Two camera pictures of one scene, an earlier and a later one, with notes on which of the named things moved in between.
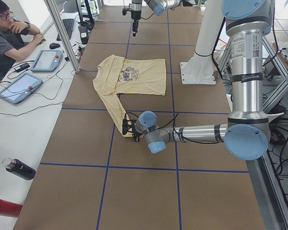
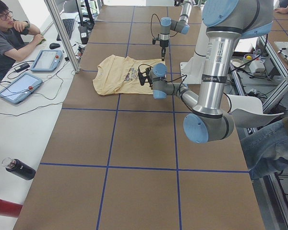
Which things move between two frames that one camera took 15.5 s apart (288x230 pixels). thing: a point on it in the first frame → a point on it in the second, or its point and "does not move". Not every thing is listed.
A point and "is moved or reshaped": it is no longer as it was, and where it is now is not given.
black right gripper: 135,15 → 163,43
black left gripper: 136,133 → 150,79
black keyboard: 68,25 does not move
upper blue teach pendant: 47,60 does not move
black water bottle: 18,168 does not move
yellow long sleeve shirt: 116,75 is moved or reshaped
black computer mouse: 54,45 does not move
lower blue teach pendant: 19,88 does not move
